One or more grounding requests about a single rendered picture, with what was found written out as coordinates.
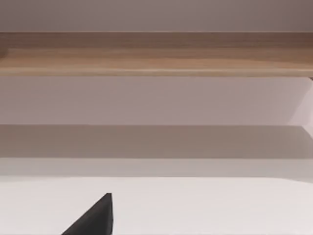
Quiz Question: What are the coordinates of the wooden shelf board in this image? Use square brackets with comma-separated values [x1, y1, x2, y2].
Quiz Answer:
[0, 31, 313, 81]

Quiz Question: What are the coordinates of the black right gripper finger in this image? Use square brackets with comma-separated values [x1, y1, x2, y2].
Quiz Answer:
[60, 192, 114, 235]

